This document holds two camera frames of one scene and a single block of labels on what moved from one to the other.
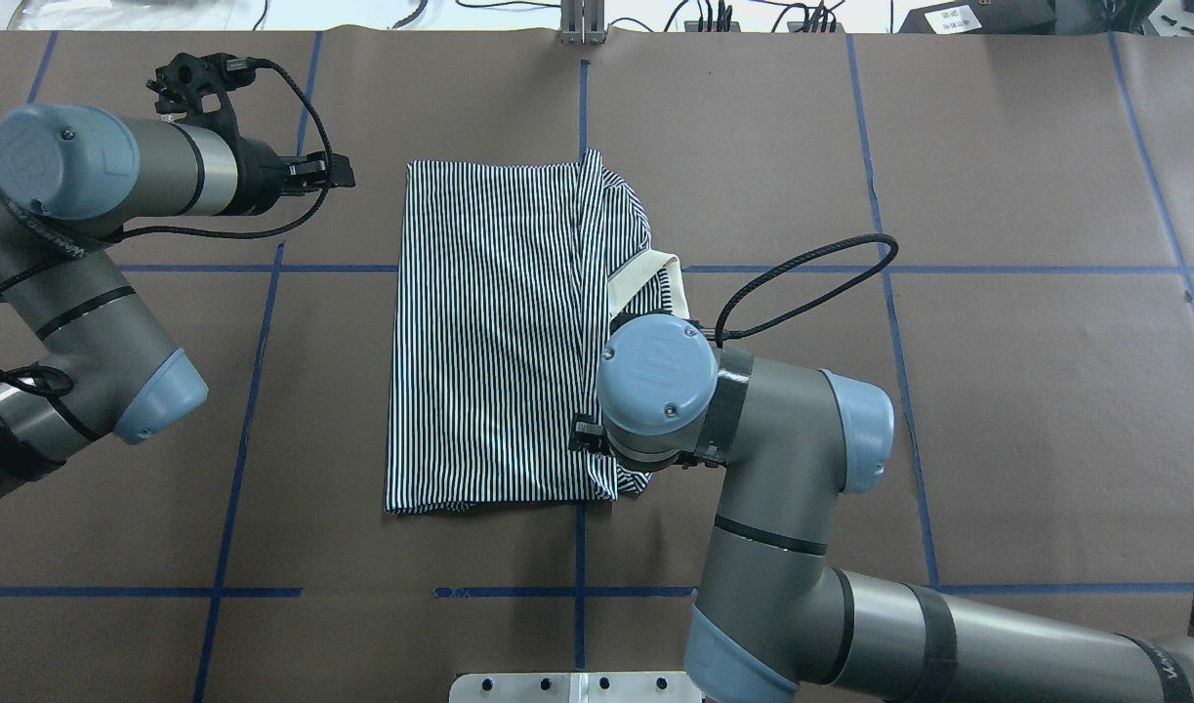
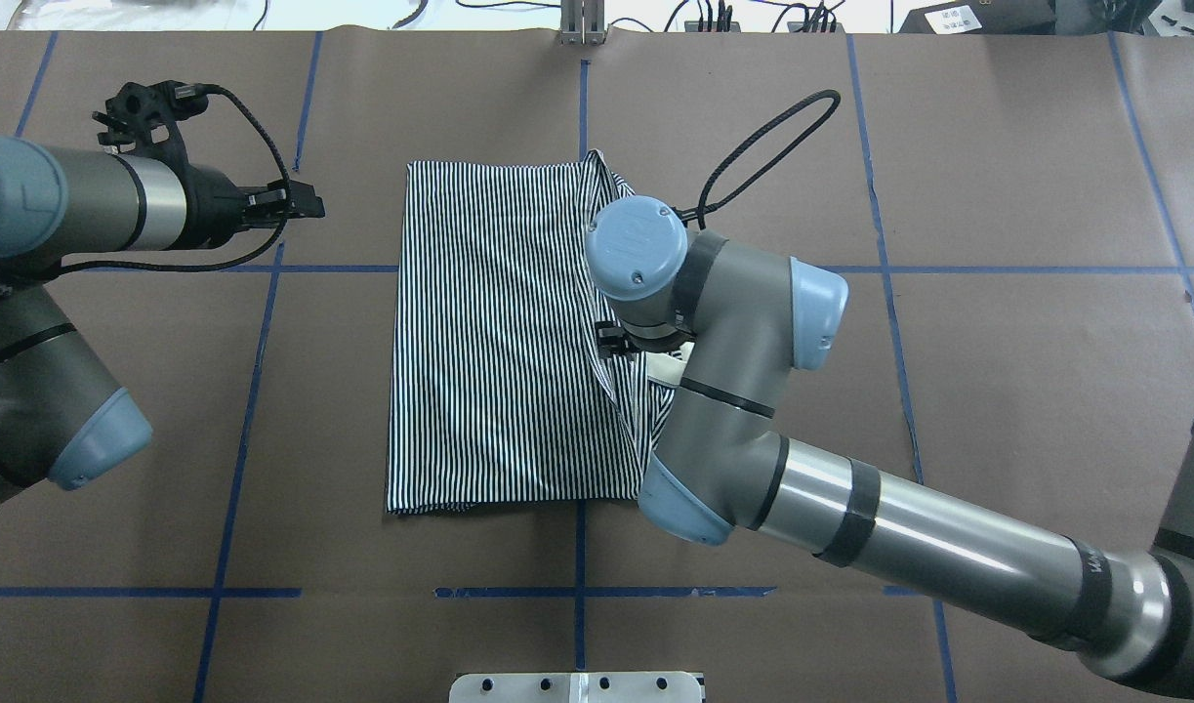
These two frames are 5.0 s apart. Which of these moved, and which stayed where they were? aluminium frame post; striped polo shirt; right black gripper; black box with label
Moved: right black gripper
Stayed: aluminium frame post; striped polo shirt; black box with label
